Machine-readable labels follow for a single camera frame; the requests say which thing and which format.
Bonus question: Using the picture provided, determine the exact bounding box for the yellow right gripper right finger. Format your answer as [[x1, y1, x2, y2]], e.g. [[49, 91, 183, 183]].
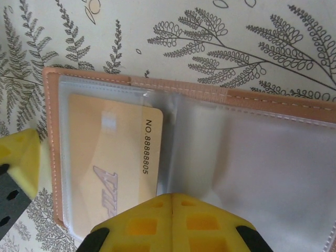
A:
[[172, 193, 271, 252]]

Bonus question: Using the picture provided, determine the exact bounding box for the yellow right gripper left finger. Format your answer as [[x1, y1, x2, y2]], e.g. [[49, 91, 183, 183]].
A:
[[78, 193, 173, 252]]

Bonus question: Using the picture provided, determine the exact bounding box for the gold VIP card 88888805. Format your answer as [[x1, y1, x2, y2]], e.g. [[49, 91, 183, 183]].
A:
[[67, 93, 164, 234]]

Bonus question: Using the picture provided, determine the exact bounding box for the pink leather card holder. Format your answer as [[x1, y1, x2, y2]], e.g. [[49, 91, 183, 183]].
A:
[[41, 66, 336, 252]]

